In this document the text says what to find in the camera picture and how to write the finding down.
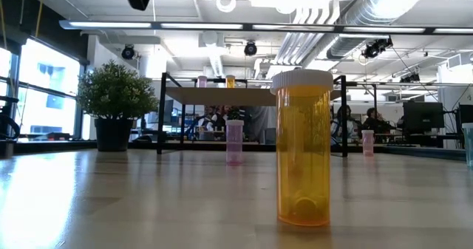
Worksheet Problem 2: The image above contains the large bright window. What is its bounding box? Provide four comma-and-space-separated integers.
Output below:
0, 38, 82, 141

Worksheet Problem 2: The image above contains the white cable coil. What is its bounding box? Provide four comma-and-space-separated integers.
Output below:
215, 0, 238, 14

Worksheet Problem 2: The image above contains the grey hanging cloth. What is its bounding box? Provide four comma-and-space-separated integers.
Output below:
239, 106, 277, 145

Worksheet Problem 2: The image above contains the silver ventilation duct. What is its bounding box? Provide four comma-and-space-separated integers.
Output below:
324, 0, 432, 61

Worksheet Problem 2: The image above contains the teal medicine bottle white cap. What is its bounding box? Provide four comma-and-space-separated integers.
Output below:
461, 122, 473, 168

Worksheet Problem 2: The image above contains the person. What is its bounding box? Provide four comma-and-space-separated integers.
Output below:
204, 105, 233, 132
361, 107, 389, 136
331, 104, 358, 146

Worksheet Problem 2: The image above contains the dark office desk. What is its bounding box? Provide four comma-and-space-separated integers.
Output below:
372, 130, 466, 149

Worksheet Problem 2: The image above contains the black ceiling camera cluster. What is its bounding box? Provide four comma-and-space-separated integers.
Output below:
361, 37, 394, 60

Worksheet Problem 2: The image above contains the long LED light bar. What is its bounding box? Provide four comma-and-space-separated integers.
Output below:
58, 18, 473, 35

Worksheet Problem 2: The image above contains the red medicine bottle white cap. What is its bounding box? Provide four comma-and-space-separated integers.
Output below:
361, 129, 375, 157

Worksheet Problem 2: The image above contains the green artificial potted plant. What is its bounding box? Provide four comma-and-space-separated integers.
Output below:
76, 59, 160, 153

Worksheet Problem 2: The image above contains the wooden shelf black metal frame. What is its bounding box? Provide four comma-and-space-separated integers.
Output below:
157, 72, 349, 158

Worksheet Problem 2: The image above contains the black computer monitor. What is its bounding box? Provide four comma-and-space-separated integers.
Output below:
457, 103, 473, 134
402, 100, 446, 130

